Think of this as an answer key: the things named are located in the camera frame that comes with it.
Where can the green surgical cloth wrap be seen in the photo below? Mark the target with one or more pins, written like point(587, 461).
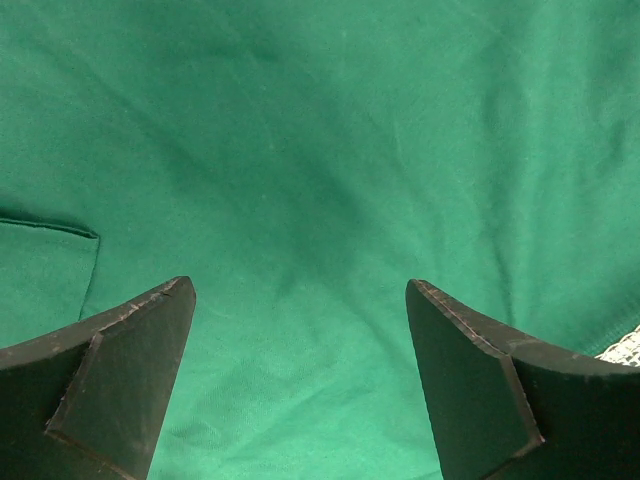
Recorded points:
point(301, 161)

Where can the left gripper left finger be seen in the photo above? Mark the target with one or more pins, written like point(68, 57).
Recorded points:
point(88, 401)

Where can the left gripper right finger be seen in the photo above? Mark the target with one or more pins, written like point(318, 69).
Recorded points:
point(506, 405)

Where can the metal mesh instrument tray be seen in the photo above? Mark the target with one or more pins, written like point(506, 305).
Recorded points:
point(626, 351)

